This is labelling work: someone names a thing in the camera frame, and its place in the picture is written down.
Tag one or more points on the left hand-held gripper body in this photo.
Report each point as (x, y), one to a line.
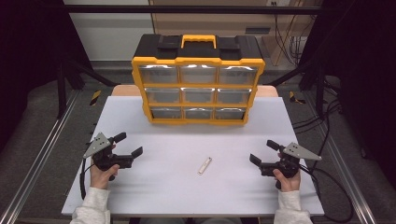
(104, 157)

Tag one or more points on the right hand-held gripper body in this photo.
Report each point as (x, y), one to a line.
(288, 165)

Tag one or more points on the cream nail clipper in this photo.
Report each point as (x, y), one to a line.
(204, 165)

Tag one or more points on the clear plastic drawer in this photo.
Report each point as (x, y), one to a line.
(162, 95)

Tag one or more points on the yellow black drawer organizer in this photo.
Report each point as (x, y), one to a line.
(149, 46)

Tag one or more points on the person's right hand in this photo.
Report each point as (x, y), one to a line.
(289, 183)

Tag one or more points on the person's left hand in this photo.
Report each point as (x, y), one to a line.
(102, 179)

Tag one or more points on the light wooden table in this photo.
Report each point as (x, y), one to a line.
(124, 90)

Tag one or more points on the yellow black tape marker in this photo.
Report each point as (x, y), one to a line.
(95, 97)
(294, 98)

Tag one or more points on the set of clear drawers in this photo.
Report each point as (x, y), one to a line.
(198, 74)

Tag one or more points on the black curtain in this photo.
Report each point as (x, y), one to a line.
(28, 46)
(367, 62)

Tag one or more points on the aluminium floor rail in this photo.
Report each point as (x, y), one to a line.
(345, 168)
(40, 155)

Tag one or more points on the black slanted frame strut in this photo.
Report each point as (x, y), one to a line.
(93, 74)
(289, 74)

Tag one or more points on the black horizontal frame bar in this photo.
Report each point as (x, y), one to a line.
(124, 9)

